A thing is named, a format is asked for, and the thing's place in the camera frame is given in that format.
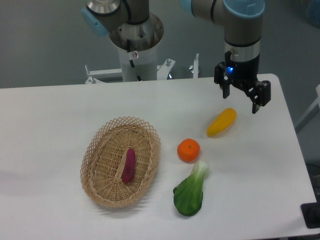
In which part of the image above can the orange tangerine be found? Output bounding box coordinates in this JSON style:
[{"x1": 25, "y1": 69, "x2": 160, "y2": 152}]
[{"x1": 177, "y1": 138, "x2": 201, "y2": 163}]

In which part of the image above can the black box at edge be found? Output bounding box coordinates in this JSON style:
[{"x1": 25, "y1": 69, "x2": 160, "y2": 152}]
[{"x1": 300, "y1": 202, "x2": 320, "y2": 229}]

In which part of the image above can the purple sweet potato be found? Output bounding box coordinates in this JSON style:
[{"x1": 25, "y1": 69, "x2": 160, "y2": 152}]
[{"x1": 122, "y1": 148, "x2": 136, "y2": 184}]

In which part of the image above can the white furniture leg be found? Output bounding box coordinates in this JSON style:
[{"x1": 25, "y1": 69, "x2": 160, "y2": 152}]
[{"x1": 294, "y1": 85, "x2": 320, "y2": 134}]

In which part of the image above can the white metal base frame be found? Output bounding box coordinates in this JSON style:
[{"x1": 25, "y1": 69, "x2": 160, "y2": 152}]
[{"x1": 84, "y1": 53, "x2": 201, "y2": 85}]

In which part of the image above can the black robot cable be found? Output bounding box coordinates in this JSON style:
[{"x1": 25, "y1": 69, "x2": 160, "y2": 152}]
[{"x1": 126, "y1": 39, "x2": 143, "y2": 82}]

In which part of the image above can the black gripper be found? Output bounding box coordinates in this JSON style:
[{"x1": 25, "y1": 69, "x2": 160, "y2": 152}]
[{"x1": 214, "y1": 51, "x2": 271, "y2": 114}]

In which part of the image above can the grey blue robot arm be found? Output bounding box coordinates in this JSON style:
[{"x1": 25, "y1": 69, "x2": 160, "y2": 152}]
[{"x1": 81, "y1": 0, "x2": 271, "y2": 113}]

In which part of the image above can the green bok choy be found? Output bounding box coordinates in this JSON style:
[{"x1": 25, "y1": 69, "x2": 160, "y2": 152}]
[{"x1": 173, "y1": 161, "x2": 209, "y2": 217}]

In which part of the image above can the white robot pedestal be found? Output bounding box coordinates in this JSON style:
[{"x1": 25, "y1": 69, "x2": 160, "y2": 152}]
[{"x1": 109, "y1": 13, "x2": 164, "y2": 69}]

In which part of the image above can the yellow corn cob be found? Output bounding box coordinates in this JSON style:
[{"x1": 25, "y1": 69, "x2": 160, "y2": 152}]
[{"x1": 206, "y1": 107, "x2": 237, "y2": 137}]

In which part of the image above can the woven wicker basket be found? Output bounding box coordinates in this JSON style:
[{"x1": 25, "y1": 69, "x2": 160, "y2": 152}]
[{"x1": 80, "y1": 116, "x2": 161, "y2": 208}]

